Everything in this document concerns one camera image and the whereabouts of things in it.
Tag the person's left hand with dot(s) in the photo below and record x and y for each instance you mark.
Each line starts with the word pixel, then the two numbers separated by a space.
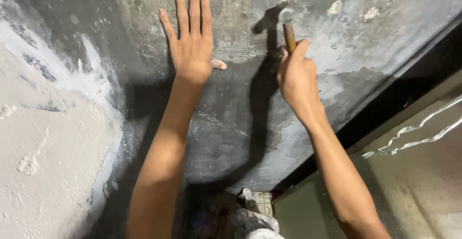
pixel 191 51

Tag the person's right hand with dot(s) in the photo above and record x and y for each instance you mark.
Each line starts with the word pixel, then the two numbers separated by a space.
pixel 297 78

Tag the clear plastic sheet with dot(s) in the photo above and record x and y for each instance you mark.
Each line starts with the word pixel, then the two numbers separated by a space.
pixel 411 130

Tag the heap of bags and debris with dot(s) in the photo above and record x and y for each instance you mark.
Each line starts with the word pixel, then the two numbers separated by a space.
pixel 249 213

